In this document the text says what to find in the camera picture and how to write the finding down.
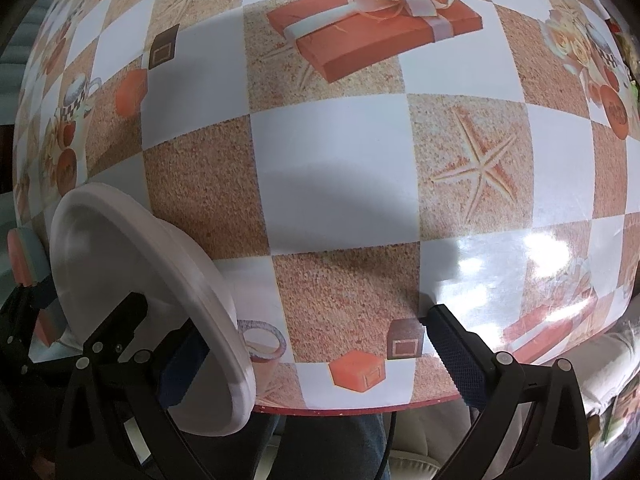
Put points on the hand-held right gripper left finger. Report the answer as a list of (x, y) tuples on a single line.
[(182, 367)]

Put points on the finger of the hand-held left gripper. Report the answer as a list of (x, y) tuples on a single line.
[(117, 325)]

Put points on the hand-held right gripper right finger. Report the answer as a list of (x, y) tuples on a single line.
[(457, 355)]

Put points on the white plate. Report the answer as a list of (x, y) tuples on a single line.
[(115, 260)]

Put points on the orange and grey sponge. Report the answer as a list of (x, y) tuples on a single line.
[(47, 327), (22, 255)]

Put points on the white sofa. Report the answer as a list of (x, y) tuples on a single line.
[(612, 355)]

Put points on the person's legs in jeans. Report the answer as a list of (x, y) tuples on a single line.
[(325, 447)]

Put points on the checked printed tablecloth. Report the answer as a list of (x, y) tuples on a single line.
[(340, 160)]

